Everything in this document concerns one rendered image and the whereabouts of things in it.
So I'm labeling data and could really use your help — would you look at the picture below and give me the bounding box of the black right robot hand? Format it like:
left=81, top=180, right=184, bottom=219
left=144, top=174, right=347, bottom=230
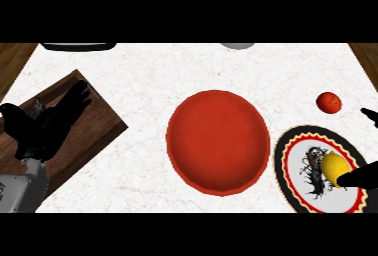
left=335, top=107, right=378, bottom=190

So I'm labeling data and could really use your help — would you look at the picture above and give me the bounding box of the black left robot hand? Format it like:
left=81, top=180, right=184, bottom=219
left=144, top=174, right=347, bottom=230
left=0, top=79, right=93, bottom=163

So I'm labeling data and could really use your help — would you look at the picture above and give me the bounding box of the yellow lemon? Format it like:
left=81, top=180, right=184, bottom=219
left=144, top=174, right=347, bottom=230
left=320, top=150, right=354, bottom=189

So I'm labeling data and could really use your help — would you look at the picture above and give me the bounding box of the patterned black rimmed plate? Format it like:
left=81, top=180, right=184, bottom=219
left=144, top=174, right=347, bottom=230
left=273, top=125, right=370, bottom=214

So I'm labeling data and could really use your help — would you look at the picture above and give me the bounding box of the red bowl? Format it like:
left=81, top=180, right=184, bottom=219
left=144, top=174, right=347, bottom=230
left=165, top=89, right=271, bottom=197

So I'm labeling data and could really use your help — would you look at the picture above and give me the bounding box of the brown wooden cutting board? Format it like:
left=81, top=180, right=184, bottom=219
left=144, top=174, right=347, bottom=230
left=0, top=69, right=130, bottom=201

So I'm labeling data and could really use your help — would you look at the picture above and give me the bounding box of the red tomato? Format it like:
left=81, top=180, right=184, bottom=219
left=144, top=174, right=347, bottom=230
left=314, top=91, right=344, bottom=115

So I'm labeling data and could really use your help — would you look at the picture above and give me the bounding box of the black appliance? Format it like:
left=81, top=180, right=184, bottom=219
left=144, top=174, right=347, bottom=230
left=40, top=42, right=118, bottom=52

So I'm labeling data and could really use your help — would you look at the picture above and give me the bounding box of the grey round object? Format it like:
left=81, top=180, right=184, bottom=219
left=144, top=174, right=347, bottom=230
left=218, top=42, right=257, bottom=51

